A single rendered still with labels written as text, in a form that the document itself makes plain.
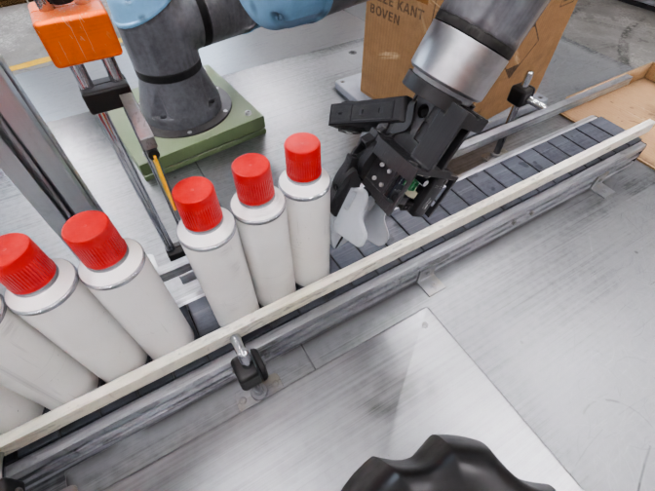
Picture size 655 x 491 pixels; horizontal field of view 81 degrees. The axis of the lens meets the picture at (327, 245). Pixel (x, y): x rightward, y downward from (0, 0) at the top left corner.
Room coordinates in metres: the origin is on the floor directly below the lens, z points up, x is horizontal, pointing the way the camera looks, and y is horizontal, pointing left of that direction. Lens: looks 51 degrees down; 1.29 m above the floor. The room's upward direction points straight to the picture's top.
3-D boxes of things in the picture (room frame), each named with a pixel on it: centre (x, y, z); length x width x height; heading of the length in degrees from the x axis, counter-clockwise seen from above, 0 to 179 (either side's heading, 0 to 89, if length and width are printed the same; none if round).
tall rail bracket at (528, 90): (0.57, -0.33, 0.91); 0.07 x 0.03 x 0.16; 30
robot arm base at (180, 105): (0.69, 0.29, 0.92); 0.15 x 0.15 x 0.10
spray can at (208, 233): (0.23, 0.11, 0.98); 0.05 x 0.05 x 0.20
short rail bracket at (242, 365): (0.15, 0.08, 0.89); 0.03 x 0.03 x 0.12; 30
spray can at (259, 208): (0.26, 0.06, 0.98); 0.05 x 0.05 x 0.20
